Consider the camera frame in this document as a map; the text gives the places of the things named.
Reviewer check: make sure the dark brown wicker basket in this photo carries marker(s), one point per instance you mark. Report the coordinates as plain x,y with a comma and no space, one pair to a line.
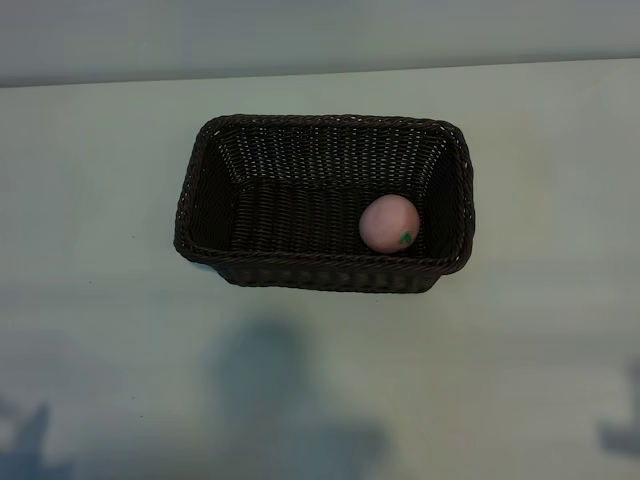
300,225

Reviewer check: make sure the pink peach with green leaf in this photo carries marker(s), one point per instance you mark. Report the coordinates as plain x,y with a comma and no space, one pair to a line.
387,220

